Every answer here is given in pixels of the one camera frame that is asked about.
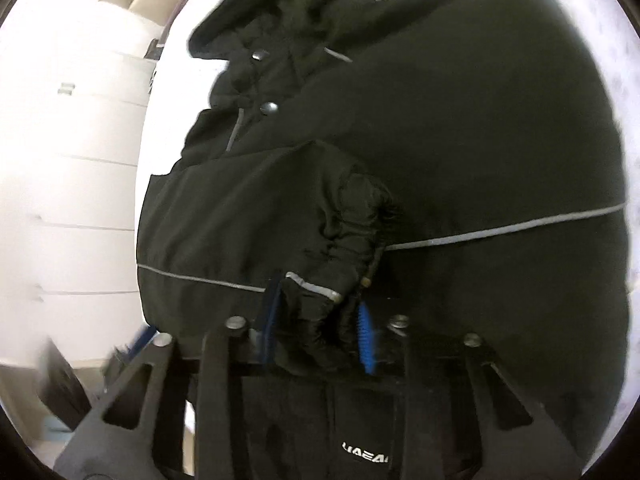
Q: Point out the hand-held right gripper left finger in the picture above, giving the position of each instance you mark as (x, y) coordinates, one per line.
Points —
(270, 330)

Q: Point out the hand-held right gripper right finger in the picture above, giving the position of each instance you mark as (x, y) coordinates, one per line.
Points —
(366, 340)

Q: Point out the black jacket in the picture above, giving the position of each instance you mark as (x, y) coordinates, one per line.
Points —
(450, 160)

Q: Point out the bed with dotted sheet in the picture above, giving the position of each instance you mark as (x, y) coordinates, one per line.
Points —
(575, 10)

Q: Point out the white wardrobe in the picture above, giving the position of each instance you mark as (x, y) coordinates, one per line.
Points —
(75, 185)

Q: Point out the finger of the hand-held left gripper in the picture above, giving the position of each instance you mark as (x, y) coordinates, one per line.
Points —
(137, 345)

